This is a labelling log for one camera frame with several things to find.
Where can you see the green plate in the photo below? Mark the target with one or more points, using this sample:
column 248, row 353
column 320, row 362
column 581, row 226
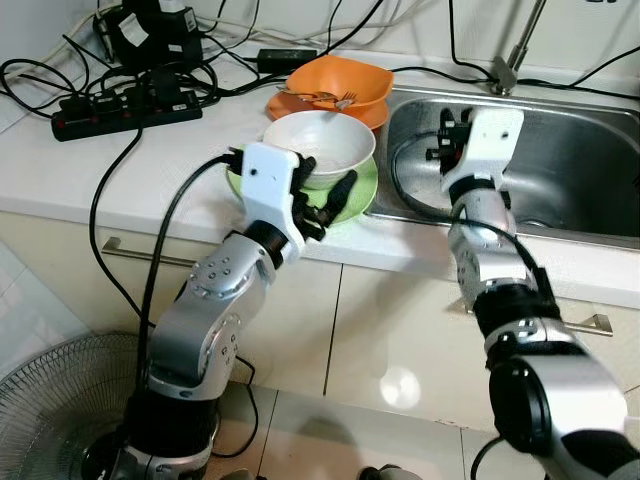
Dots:
column 368, row 185

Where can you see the white bowl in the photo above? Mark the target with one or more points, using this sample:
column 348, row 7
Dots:
column 330, row 135

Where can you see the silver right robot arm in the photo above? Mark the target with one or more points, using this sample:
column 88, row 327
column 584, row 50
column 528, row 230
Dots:
column 540, row 400

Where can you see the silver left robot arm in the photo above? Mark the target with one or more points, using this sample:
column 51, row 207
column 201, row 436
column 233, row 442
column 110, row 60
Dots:
column 200, row 330

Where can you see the metal faucet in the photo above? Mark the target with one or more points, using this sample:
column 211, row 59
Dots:
column 505, row 72

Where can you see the orange plate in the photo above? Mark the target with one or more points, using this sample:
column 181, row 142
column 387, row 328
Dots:
column 375, row 117

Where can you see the metal fork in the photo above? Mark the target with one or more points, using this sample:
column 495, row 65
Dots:
column 345, row 99

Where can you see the orange bowl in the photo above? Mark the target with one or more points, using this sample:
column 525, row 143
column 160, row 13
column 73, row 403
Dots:
column 350, row 75

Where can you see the stainless steel sink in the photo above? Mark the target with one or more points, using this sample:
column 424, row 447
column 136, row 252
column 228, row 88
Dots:
column 570, row 150

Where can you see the black power adapter brick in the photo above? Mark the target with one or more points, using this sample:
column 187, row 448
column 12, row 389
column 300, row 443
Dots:
column 287, row 59

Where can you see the cream cabinet door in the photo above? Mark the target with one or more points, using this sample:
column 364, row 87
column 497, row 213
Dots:
column 60, row 290
column 400, row 330

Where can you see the black power plug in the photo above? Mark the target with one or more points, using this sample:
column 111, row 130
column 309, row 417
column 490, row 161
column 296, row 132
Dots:
column 166, row 85

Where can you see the black power strip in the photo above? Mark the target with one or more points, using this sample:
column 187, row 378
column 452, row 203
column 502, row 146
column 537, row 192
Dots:
column 120, row 115

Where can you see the black charger with white labels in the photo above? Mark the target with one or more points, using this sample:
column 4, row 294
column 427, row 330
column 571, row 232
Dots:
column 155, row 40

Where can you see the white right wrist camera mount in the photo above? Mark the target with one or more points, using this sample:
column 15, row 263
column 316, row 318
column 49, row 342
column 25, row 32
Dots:
column 495, row 140

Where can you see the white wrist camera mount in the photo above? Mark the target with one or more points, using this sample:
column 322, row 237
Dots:
column 495, row 140
column 265, row 185

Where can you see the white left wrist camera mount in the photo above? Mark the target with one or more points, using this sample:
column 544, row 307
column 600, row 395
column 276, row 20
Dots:
column 265, row 185

